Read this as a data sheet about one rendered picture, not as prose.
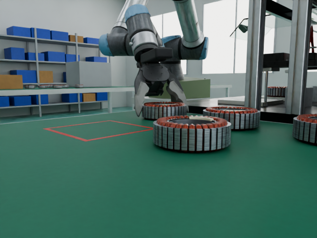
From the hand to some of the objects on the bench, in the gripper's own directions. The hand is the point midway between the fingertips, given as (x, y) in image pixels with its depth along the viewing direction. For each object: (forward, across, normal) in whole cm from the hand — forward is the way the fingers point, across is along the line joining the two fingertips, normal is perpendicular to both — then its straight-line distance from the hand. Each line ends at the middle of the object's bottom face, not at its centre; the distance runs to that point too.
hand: (164, 112), depth 68 cm
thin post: (+1, -31, 0) cm, 31 cm away
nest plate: (-4, -34, -8) cm, 35 cm away
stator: (-10, -56, -15) cm, 59 cm away
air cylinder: (+3, -39, +4) cm, 40 cm away
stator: (+1, 0, -1) cm, 2 cm away
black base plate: (-4, -45, -12) cm, 47 cm away
